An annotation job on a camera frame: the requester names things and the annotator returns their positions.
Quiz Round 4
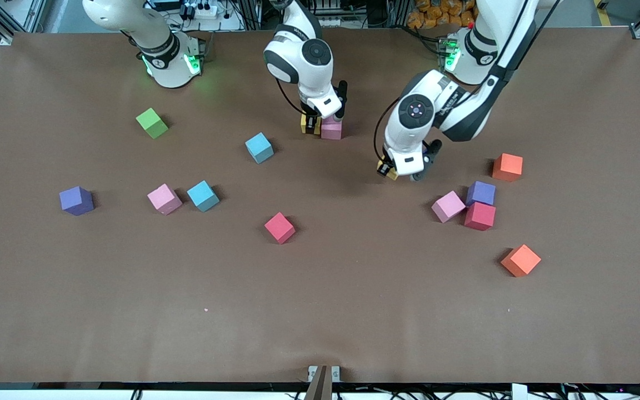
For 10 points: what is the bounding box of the pile of orange objects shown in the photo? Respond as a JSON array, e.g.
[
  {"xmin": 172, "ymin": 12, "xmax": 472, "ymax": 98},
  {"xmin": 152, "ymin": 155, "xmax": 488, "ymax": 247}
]
[{"xmin": 407, "ymin": 0, "xmax": 479, "ymax": 29}]

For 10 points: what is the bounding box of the red foam cube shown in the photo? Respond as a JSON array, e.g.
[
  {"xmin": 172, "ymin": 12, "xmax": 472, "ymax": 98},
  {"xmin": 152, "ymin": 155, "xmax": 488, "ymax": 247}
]
[
  {"xmin": 264, "ymin": 212, "xmax": 297, "ymax": 245},
  {"xmin": 463, "ymin": 202, "xmax": 497, "ymax": 232}
]

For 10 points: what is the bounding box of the purple foam cube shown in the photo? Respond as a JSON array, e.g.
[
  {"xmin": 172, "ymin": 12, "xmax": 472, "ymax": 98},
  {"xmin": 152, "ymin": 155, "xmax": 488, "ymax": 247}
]
[
  {"xmin": 466, "ymin": 181, "xmax": 497, "ymax": 207},
  {"xmin": 59, "ymin": 186, "xmax": 95, "ymax": 217}
]

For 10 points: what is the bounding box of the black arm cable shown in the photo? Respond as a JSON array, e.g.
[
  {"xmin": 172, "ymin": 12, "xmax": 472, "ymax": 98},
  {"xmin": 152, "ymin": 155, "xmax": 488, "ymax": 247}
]
[
  {"xmin": 274, "ymin": 77, "xmax": 312, "ymax": 117},
  {"xmin": 374, "ymin": 97, "xmax": 404, "ymax": 164}
]

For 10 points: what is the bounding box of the blue foam cube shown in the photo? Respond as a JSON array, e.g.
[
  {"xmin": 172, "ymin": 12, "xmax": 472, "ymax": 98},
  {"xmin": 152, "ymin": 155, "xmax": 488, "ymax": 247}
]
[
  {"xmin": 244, "ymin": 132, "xmax": 275, "ymax": 164},
  {"xmin": 187, "ymin": 180, "xmax": 221, "ymax": 213}
]

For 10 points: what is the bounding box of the green foam cube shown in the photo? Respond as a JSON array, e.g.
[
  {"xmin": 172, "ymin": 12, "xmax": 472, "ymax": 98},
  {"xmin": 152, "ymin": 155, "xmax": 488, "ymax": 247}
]
[{"xmin": 136, "ymin": 107, "xmax": 169, "ymax": 139}]

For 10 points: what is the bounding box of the orange foam cube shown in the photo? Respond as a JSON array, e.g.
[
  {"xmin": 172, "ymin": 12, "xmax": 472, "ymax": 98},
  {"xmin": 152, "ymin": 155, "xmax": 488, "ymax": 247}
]
[
  {"xmin": 492, "ymin": 153, "xmax": 524, "ymax": 182},
  {"xmin": 501, "ymin": 244, "xmax": 542, "ymax": 278}
]

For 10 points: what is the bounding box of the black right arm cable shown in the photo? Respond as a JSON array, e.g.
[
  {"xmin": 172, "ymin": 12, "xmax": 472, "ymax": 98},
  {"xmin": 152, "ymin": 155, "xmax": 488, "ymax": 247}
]
[{"xmin": 274, "ymin": 77, "xmax": 312, "ymax": 117}]

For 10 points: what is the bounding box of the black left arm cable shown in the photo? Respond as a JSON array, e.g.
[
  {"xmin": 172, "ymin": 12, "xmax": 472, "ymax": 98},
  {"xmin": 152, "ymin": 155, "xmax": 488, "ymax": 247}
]
[{"xmin": 374, "ymin": 97, "xmax": 404, "ymax": 164}]

